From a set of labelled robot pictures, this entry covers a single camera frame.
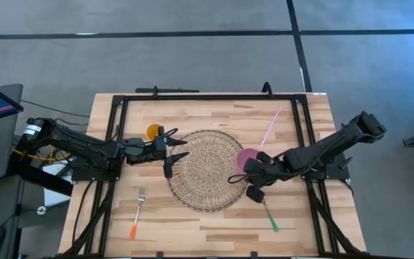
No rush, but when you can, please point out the yellow plastic cup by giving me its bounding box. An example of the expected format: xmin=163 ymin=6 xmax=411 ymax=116
xmin=145 ymin=123 xmax=165 ymax=141

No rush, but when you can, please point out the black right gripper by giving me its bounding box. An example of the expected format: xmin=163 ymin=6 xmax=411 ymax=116
xmin=242 ymin=150 xmax=285 ymax=204

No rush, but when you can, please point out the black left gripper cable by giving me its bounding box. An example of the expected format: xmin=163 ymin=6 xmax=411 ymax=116
xmin=158 ymin=127 xmax=180 ymax=140

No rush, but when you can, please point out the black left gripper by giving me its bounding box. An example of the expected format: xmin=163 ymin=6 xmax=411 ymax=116
xmin=124 ymin=125 xmax=191 ymax=179

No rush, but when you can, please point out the pink plastic bowl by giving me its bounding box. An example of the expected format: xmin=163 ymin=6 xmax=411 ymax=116
xmin=235 ymin=147 xmax=262 ymax=174

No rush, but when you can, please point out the spoon with green handle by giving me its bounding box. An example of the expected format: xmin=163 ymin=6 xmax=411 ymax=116
xmin=262 ymin=199 xmax=280 ymax=233

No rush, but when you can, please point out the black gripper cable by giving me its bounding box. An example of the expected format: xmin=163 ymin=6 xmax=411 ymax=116
xmin=227 ymin=173 xmax=253 ymax=185
xmin=158 ymin=127 xmax=180 ymax=140

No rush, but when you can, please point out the thin black floor cable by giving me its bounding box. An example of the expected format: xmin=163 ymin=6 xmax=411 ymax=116
xmin=21 ymin=99 xmax=91 ymax=119

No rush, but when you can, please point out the black metal table frame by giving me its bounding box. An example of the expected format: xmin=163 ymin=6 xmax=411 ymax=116
xmin=61 ymin=92 xmax=368 ymax=259

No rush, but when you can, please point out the fork with orange handle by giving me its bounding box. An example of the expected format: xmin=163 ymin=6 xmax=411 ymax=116
xmin=129 ymin=187 xmax=147 ymax=240

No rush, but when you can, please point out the yellow cable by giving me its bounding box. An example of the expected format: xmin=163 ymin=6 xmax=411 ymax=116
xmin=11 ymin=147 xmax=72 ymax=163

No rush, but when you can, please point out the round woven placemat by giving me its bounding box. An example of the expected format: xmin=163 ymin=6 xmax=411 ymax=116
xmin=166 ymin=129 xmax=249 ymax=213

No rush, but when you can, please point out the white box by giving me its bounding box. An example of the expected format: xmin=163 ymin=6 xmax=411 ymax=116
xmin=42 ymin=160 xmax=74 ymax=208

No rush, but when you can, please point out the pink drinking straw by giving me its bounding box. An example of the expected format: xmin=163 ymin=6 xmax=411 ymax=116
xmin=259 ymin=104 xmax=283 ymax=151

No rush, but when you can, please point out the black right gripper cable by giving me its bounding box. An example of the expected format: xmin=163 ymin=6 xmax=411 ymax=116
xmin=227 ymin=173 xmax=253 ymax=185

